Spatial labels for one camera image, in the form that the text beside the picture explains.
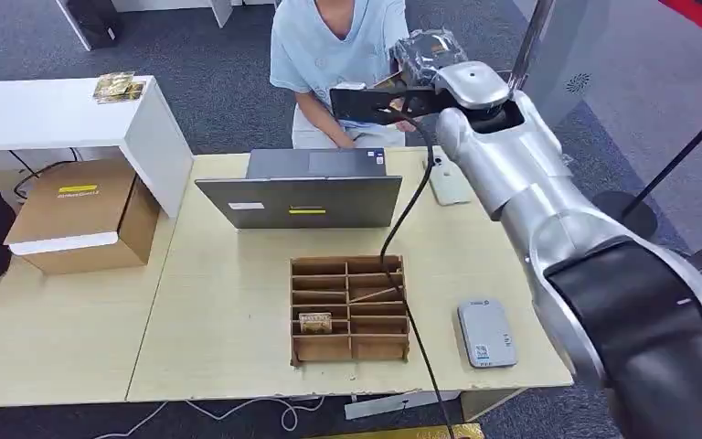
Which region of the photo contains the pale smartphone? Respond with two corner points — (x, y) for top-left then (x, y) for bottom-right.
(423, 154), (472, 208)

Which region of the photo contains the grey open laptop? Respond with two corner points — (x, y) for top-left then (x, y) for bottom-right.
(194, 147), (404, 230)

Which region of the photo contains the person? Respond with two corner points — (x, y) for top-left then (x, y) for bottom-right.
(269, 0), (413, 150)

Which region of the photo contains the silver kiosk stand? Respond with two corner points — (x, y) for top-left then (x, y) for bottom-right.
(511, 0), (615, 132)

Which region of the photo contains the wooden divided card box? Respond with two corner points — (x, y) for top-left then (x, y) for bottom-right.
(289, 254), (411, 368)

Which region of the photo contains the grey flat card reader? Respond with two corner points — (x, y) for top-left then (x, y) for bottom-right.
(457, 297), (518, 369)

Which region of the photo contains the stack of gold cards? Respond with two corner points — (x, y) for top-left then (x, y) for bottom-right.
(91, 71), (145, 104)

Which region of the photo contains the black stanchion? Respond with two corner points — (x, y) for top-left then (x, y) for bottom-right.
(591, 93), (702, 241)

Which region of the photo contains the black computer tower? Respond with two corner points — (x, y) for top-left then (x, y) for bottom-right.
(54, 0), (126, 52)

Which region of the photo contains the brown cardboard box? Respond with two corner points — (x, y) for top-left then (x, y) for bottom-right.
(3, 158), (162, 275)

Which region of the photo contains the white side table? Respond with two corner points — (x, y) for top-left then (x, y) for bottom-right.
(0, 75), (195, 218)

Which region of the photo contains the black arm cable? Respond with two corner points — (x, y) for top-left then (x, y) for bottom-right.
(378, 107), (458, 439)

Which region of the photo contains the chrome stanchion post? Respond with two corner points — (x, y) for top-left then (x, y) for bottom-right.
(508, 0), (557, 92)

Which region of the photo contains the white desk frame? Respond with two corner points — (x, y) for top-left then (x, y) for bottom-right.
(112, 0), (281, 27)

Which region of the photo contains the grey metal desk bracket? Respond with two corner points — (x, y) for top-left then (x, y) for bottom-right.
(345, 391), (463, 421)

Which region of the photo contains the white cable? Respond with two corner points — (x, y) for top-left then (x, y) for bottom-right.
(93, 396), (326, 439)

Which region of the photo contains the black floor cable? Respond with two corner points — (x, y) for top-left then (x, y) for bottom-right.
(8, 146), (82, 200)

